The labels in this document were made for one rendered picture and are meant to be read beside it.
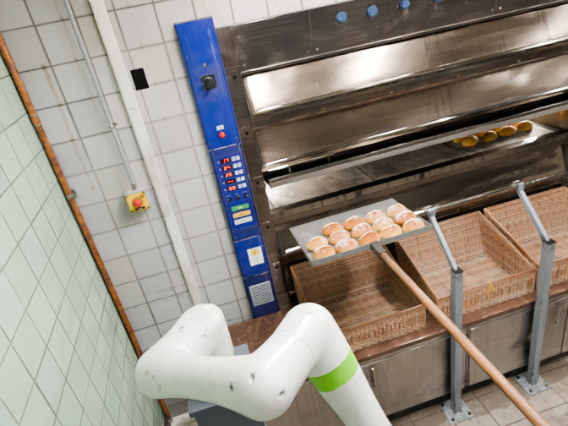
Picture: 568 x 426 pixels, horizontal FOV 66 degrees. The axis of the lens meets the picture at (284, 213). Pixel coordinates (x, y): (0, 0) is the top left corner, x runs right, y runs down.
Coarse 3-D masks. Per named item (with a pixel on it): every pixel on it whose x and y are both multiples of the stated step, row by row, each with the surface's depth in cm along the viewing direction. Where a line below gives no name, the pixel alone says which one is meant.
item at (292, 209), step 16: (512, 144) 252; (528, 144) 249; (544, 144) 252; (464, 160) 244; (480, 160) 246; (400, 176) 240; (416, 176) 240; (336, 192) 236; (352, 192) 234; (368, 192) 236; (288, 208) 230; (304, 208) 231
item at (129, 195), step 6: (138, 186) 203; (144, 186) 202; (126, 192) 199; (132, 192) 198; (138, 192) 198; (144, 192) 198; (126, 198) 197; (132, 198) 198; (138, 198) 199; (144, 198) 200; (132, 204) 199; (144, 204) 201; (150, 204) 203; (132, 210) 201; (138, 210) 201
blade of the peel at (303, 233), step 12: (372, 204) 218; (384, 204) 216; (336, 216) 213; (348, 216) 211; (360, 216) 209; (300, 228) 209; (312, 228) 207; (420, 228) 186; (300, 240) 199; (384, 240) 184; (396, 240) 186; (312, 252) 189; (348, 252) 181; (360, 252) 183; (312, 264) 179
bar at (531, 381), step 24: (432, 216) 205; (552, 240) 203; (552, 264) 207; (456, 288) 198; (456, 312) 205; (456, 360) 219; (528, 360) 241; (456, 384) 227; (528, 384) 245; (456, 408) 236
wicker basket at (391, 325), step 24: (336, 264) 245; (384, 264) 251; (312, 288) 244; (336, 288) 247; (360, 288) 250; (384, 288) 250; (336, 312) 239; (360, 312) 236; (384, 312) 233; (408, 312) 212; (360, 336) 221; (384, 336) 214
